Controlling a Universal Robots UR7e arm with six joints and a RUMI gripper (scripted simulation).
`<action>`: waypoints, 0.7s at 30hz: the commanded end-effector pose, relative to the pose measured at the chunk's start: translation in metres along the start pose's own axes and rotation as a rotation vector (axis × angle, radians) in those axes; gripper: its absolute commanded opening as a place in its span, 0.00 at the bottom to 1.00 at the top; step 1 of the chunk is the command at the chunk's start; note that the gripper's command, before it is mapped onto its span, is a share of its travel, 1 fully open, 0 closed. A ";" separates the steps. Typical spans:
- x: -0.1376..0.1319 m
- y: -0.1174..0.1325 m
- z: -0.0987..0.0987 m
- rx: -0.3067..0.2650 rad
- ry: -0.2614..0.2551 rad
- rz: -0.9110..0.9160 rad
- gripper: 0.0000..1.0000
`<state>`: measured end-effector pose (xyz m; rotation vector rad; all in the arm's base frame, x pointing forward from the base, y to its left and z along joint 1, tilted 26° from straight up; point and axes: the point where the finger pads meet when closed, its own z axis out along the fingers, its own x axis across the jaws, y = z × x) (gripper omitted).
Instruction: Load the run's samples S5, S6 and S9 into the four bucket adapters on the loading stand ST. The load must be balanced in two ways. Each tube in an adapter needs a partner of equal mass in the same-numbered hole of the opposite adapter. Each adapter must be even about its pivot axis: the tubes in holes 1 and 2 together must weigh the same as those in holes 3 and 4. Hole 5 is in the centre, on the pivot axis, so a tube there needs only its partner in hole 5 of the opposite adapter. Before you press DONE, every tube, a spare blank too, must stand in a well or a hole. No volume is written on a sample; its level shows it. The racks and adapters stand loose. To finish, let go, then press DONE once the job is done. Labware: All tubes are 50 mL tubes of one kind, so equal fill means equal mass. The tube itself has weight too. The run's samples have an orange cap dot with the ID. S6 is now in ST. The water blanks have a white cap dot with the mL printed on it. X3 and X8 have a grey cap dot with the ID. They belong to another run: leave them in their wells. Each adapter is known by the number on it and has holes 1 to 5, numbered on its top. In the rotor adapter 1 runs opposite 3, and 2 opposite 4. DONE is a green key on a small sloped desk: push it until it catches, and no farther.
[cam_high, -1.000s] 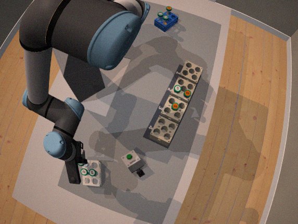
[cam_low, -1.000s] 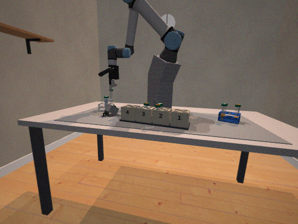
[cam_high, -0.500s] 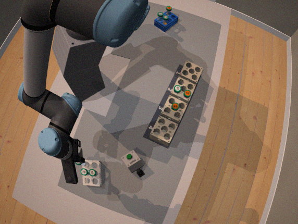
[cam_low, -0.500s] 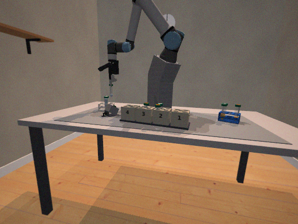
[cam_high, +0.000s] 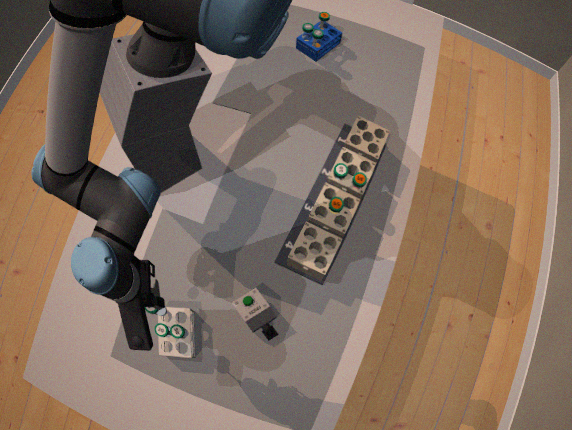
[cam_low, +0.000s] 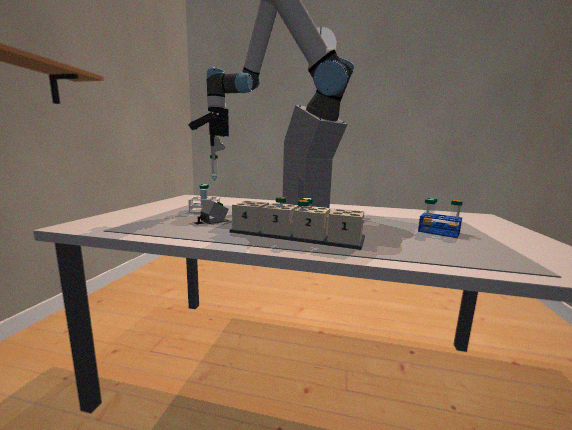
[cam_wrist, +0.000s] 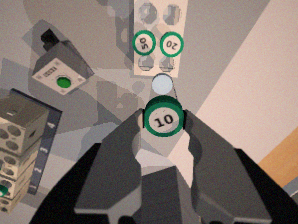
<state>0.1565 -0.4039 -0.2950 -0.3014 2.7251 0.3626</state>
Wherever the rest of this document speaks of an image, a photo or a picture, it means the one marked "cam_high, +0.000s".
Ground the beige tube rack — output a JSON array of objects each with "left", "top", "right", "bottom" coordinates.
[{"left": 158, "top": 307, "right": 195, "bottom": 358}]

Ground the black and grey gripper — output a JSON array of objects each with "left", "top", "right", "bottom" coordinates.
[{"left": 126, "top": 255, "right": 165, "bottom": 310}]

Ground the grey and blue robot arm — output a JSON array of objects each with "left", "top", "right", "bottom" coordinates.
[{"left": 31, "top": 0, "right": 292, "bottom": 351}]

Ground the blue tube rack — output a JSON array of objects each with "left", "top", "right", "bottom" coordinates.
[{"left": 296, "top": 22, "right": 342, "bottom": 62}]

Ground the beige bucket adapter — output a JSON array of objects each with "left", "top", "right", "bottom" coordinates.
[
  {"left": 287, "top": 222, "right": 342, "bottom": 281},
  {"left": 327, "top": 147, "right": 376, "bottom": 199},
  {"left": 307, "top": 182, "right": 361, "bottom": 238},
  {"left": 344, "top": 116, "right": 390, "bottom": 163}
]

